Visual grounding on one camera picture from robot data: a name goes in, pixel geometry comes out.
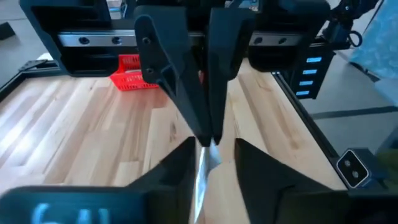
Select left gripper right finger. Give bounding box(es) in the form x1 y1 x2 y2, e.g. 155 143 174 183
234 138 398 224

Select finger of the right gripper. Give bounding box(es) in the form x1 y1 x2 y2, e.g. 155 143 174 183
133 6 213 147
206 7 257 146

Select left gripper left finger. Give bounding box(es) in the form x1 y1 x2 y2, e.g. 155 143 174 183
0 136 197 224

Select white packet dark print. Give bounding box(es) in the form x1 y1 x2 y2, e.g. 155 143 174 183
193 143 223 224

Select red plastic mesh basket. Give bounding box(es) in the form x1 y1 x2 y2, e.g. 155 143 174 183
109 54 160 92

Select black box blue lights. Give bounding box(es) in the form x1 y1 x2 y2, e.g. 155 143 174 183
281 43 336 100

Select blue patterned sheet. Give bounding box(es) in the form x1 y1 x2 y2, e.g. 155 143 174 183
349 0 398 80

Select small black silver camera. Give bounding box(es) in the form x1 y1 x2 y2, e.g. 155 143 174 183
335 148 389 190

